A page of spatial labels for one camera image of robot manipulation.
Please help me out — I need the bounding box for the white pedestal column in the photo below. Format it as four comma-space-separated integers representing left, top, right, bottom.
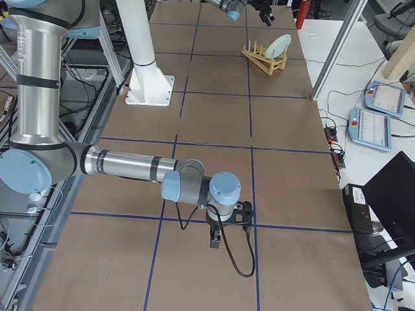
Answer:
116, 0, 174, 107

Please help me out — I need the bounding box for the pale green ceramic plate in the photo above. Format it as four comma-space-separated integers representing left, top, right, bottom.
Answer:
265, 34, 291, 59

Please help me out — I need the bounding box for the teach pendant near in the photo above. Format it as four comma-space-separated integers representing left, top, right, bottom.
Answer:
348, 108, 392, 152

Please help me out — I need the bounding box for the wooden beam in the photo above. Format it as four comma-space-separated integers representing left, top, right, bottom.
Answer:
382, 27, 414, 80

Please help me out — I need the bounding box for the black power strip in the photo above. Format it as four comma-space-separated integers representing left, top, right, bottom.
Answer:
331, 150, 346, 169
324, 126, 338, 143

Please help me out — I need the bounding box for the wooden dish rack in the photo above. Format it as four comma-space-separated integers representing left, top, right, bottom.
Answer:
241, 40, 289, 75

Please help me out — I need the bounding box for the black computer box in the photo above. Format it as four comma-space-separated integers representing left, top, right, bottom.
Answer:
342, 183, 374, 235

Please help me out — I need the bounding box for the teach pendant far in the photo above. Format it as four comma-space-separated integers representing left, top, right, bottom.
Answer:
364, 80, 406, 118

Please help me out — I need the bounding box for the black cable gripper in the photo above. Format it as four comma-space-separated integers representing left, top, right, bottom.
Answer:
174, 200, 256, 278

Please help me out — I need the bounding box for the office chair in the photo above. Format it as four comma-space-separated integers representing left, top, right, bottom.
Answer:
373, 1, 414, 56

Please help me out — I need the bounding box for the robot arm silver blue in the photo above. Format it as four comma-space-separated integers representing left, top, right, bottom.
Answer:
1, 1, 241, 248
206, 0, 275, 27

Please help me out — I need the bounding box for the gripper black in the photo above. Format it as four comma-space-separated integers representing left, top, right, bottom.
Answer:
206, 216, 238, 249
252, 0, 274, 27

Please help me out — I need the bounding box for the black power strip left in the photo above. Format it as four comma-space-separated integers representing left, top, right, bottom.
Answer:
324, 126, 338, 143

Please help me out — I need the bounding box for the black monitor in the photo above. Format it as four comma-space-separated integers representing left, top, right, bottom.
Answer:
362, 151, 414, 242

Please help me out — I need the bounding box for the grey aluminium profile post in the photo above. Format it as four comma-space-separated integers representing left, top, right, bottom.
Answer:
311, 0, 368, 100

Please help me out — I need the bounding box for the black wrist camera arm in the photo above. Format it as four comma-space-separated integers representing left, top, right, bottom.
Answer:
229, 201, 254, 226

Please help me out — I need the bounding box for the black power strip right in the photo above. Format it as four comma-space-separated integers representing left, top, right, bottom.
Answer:
331, 150, 346, 169

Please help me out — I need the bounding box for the red fire extinguisher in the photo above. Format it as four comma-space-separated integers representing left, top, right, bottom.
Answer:
296, 0, 311, 30

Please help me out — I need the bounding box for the teach pendant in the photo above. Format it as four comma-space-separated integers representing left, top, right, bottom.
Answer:
364, 80, 406, 118
348, 108, 392, 152

